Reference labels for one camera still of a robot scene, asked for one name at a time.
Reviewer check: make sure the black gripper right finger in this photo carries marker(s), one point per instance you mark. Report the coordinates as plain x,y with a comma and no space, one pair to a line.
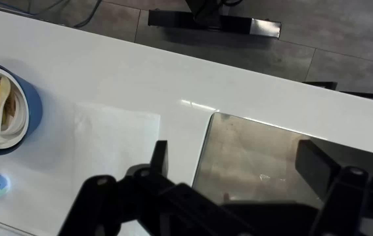
316,172

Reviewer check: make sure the stainless steel sink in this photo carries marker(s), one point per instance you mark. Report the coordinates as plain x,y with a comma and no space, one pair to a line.
247,168

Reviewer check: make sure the blue and white bowl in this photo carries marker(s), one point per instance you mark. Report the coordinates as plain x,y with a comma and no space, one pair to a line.
27,113

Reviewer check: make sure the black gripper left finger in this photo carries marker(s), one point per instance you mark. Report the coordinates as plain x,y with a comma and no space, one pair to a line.
159,160

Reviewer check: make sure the black metal stand base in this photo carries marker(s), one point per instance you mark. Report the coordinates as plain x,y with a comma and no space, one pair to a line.
226,24

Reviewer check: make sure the cream plastic spoon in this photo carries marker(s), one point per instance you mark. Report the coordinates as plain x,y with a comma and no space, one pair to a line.
4,95

